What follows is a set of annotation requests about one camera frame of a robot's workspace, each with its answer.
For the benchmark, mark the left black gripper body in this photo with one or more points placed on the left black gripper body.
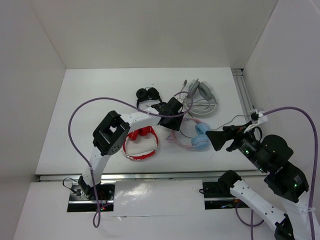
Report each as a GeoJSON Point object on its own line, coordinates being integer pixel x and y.
{"type": "Point", "coordinates": [173, 123]}

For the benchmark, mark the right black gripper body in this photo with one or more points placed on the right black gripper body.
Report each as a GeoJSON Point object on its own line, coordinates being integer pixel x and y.
{"type": "Point", "coordinates": [244, 142]}

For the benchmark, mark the pink blue cat-ear headphones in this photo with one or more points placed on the pink blue cat-ear headphones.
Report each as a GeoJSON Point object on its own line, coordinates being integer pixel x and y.
{"type": "Point", "coordinates": [198, 143]}

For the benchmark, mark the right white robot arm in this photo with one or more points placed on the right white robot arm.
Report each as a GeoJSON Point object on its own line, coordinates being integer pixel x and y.
{"type": "Point", "coordinates": [270, 156]}

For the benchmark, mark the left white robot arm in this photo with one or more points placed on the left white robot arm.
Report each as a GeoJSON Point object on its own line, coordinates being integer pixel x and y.
{"type": "Point", "coordinates": [110, 135]}

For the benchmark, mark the white grey headphones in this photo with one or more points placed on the white grey headphones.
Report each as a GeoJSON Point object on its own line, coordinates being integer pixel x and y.
{"type": "Point", "coordinates": [199, 97]}

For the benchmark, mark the black small headphones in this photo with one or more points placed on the black small headphones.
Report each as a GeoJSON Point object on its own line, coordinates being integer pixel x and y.
{"type": "Point", "coordinates": [147, 94]}

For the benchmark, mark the red headphones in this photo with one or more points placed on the red headphones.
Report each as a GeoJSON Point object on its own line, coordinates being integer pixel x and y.
{"type": "Point", "coordinates": [141, 145]}

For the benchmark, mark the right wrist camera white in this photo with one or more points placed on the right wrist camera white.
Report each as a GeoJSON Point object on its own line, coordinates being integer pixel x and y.
{"type": "Point", "coordinates": [257, 118]}

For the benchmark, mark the aluminium rail front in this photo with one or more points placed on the aluminium rail front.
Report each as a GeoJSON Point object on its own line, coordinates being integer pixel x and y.
{"type": "Point", "coordinates": [141, 176]}

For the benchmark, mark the aluminium rail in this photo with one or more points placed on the aluminium rail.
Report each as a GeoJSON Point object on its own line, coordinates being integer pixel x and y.
{"type": "Point", "coordinates": [141, 176]}
{"type": "Point", "coordinates": [242, 90]}

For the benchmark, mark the aluminium rail right side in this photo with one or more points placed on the aluminium rail right side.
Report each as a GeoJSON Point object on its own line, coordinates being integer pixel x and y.
{"type": "Point", "coordinates": [242, 90]}

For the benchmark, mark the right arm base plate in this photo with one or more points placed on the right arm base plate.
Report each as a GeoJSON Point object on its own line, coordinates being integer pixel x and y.
{"type": "Point", "coordinates": [215, 198]}

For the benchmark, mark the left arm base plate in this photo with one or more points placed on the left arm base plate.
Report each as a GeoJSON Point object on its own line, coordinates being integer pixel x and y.
{"type": "Point", "coordinates": [79, 202]}

